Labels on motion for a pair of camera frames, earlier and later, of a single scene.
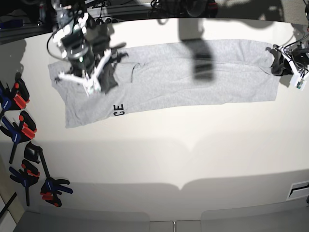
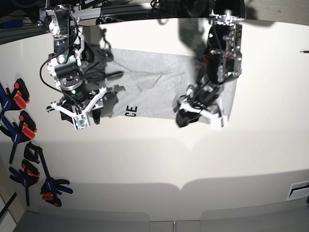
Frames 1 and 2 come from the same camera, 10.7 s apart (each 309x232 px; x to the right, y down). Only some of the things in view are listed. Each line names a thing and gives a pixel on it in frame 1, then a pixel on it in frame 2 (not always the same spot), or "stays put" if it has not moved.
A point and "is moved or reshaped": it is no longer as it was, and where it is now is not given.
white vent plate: (299, 190) stays put
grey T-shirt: (175, 76) is moved or reshaped
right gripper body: (298, 55) → (207, 93)
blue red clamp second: (25, 130) stays put
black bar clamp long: (51, 187) stays put
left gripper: (84, 52) → (81, 99)
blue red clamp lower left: (30, 176) stays put
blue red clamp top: (17, 98) stays put
